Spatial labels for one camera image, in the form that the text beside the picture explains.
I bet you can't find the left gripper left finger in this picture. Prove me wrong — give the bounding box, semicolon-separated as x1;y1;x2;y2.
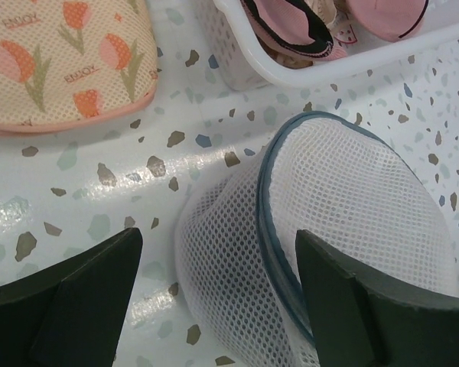
0;228;143;366

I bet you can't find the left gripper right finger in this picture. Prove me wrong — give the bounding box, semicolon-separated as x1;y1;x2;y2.
295;230;459;366

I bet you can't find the round white mesh laundry bag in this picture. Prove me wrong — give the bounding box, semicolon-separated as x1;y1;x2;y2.
174;112;458;366

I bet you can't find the tulip print mesh laundry bag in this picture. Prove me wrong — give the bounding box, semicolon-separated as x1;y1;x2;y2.
0;1;158;135

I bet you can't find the white plastic basket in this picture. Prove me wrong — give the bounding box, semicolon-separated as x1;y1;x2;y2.
193;1;459;91

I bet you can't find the pink beige bra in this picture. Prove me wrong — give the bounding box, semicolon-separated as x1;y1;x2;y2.
262;1;350;69

